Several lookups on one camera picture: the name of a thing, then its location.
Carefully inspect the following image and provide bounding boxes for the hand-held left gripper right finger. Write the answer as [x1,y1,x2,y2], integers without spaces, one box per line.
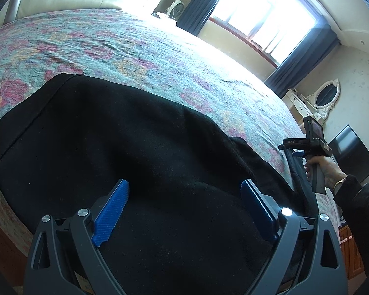
[240,179,349,295]

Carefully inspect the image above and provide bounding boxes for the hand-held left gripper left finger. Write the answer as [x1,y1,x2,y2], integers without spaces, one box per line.
[24,179,130,295]

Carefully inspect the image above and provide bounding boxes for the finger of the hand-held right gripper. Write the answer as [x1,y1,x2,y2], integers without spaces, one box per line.
[278,144,306,160]

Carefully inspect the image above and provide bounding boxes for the black pants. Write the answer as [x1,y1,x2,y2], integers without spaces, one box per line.
[0,73,319,295]

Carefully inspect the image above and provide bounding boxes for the person's right forearm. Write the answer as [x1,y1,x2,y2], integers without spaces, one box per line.
[332,175,369,283]

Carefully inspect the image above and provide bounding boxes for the person's right hand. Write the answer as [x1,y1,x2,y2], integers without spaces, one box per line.
[304,155,348,195]

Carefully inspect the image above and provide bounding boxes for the black flat television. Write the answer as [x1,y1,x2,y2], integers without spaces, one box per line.
[327,125,369,182]

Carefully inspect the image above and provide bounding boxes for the white dressing table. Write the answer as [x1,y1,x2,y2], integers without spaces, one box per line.
[283,88,323,123]

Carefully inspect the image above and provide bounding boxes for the white oval vanity mirror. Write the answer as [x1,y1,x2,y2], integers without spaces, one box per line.
[307,79,341,120]

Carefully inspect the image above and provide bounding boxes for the wooden cabinet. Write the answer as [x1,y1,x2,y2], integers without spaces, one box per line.
[338,218,366,283]

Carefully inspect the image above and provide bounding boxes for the bright window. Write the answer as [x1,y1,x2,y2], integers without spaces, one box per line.
[209,0,323,65]

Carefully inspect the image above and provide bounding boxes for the floral bed blanket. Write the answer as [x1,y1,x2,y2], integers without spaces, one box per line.
[0,8,342,252]

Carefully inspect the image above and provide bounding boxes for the white fan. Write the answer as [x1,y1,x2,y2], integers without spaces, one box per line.
[167,0,188,20]

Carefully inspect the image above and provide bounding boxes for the wooden bed frame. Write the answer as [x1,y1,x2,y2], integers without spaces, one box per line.
[0,212,28,286]

